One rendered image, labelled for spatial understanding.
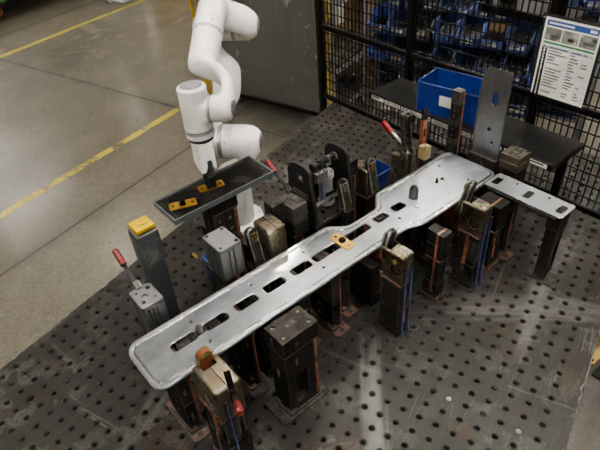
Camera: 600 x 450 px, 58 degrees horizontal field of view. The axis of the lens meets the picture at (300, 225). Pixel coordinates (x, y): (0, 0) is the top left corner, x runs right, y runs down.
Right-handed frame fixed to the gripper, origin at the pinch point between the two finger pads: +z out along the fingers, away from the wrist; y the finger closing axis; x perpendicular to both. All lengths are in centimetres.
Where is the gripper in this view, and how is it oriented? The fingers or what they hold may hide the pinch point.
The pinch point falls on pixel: (209, 179)
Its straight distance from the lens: 172.7
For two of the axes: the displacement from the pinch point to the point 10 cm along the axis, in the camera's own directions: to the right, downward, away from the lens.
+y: 4.3, 5.4, -7.2
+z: 0.6, 7.8, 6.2
